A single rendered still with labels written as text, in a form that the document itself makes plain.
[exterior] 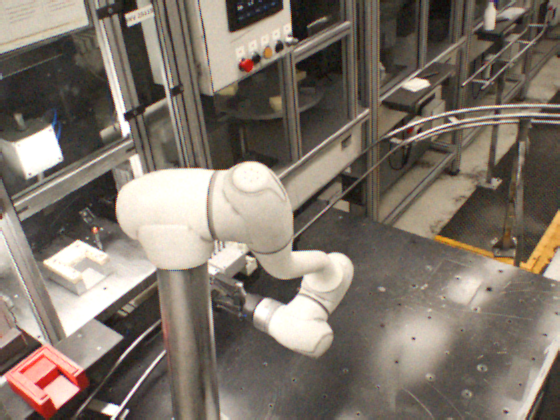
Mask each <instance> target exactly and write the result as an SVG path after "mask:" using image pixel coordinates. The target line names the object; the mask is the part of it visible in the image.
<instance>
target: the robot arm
mask: <svg viewBox="0 0 560 420"><path fill-rule="evenodd" d="M116 213H117V219H118V222H119V223H120V225H121V227H122V230H123V231H124V232H125V233H126V234H127V235H128V236H130V237H132V238H134V239H138V240H139V242H140V244H141V245H142V247H143V249H144V250H145V251H146V253H147V258H148V259H149V260H150V262H151V263H153V264H154V265H155V266H156V270H157V278H158V287H159V296H160V304H161V313H162V330H163V333H164V342H165V350H166V359H167V368H168V376H169V384H170V393H171V402H172V410H173V418H172V419H171V420H230V419H229V418H228V417H227V416H226V415H225V414H223V413H222V412H220V406H219V394H218V383H217V367H216V348H215V336H214V325H213V313H212V302H211V298H212V299H214V300H213V303H214V304H215V303H217V305H216V306H217V307H219V308H221V309H223V310H225V311H226V312H228V313H229V314H231V315H233V316H235V317H237V318H238V319H239V320H244V319H245V320H249V321H251V322H253V323H254V325H255V327H256V328H257V329H259V330H261V331H263V332H265V333H268V334H270V335H271V336H272V337H274V338H275V339H276V340H277V341H278V342H279V343H280V344H282V345H283V346H285V347H288V348H290V349H292V350H294V351H296V352H299V353H300V354H303V355H306V356H310V357H315V358H316V357H320V356H322V355H323V354H324V353H325V352H326V350H327V349H328V348H329V346H330V345H331V343H332V341H333V333H332V331H331V329H330V327H329V325H328V324H327V322H326V321H327V318H328V316H329V315H330V314H331V312H332V311H333V310H334V309H335V308H336V307H337V306H338V305H339V303H340V302H341V299H342V297H343V296H344V294H345V293H346V292H347V290H348V288H349V286H350V284H351V281H352V279H353V274H354V267H353V265H352V263H351V261H350V260H349V259H348V258H347V257H346V256H345V255H343V254H342V253H337V252H332V253H329V254H328V255H327V254H326V253H325V252H322V251H292V241H293V235H294V230H293V213H292V209H291V206H290V202H289V199H288V196H287V194H286V192H285V190H284V186H283V184H282V183H281V181H280V180H279V179H278V178H277V177H276V176H275V174H274V173H273V172H272V171H271V170H270V169H269V168H268V167H267V166H264V165H262V164H260V163H257V162H244V163H241V164H239V165H237V166H235V167H232V168H230V169H229V170H208V169H202V168H178V169H163V170H158V171H154V172H150V173H148V174H146V175H144V176H141V177H139V178H136V179H135V180H133V181H131V182H128V183H126V184H125V185H123V186H122V189H121V191H120V193H119V196H118V198H117V203H116ZM215 240H217V241H230V242H238V243H243V244H246V246H247V247H248V248H249V250H250V251H252V252H253V253H254V254H255V256H256V258H257V260H258V261H259V263H260V264H261V265H262V266H263V267H264V268H265V270H266V271H267V272H268V273H270V275H271V276H273V277H275V278H278V279H294V278H298V277H301V276H304V277H303V279H302V282H301V289H300V291H299V293H298V295H297V296H296V298H295V299H294V300H293V301H292V302H290V303H289V304H288V305H287V306H285V304H283V303H280V302H278V301H276V300H274V299H272V298H270V297H269V298H265V297H262V296H260V295H258V294H250V293H248V292H247V291H244V289H243V287H242V286H243V285H244V282H242V281H238V280H236V279H232V278H230V277H228V276H227V275H225V274H223V273H221V272H219V271H218V272H216V273H215V274H214V275H213V274H211V273H209V266H208V261H209V259H210V257H211V256H212V254H213V249H214V244H215ZM213 283H214V285H216V286H217V287H219V288H220V289H221V290H223V291H224V292H227V293H228V295H229V297H228V296H226V295H222V294H220V292H219V291H217V290H215V289H214V290H213V291H212V292H211V290H210V284H211V285H212V284H213ZM233 294H234V295H233ZM222 305H224V306H222Z"/></svg>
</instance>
